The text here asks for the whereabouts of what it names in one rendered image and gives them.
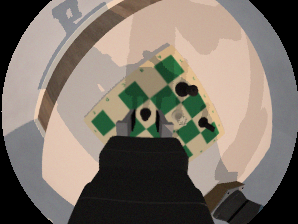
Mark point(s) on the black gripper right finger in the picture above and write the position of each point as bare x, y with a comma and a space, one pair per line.
164, 127

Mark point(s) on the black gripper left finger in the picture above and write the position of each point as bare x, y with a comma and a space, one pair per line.
124, 127

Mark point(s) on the green and cream chessboard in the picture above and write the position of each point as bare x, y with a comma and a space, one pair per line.
152, 86

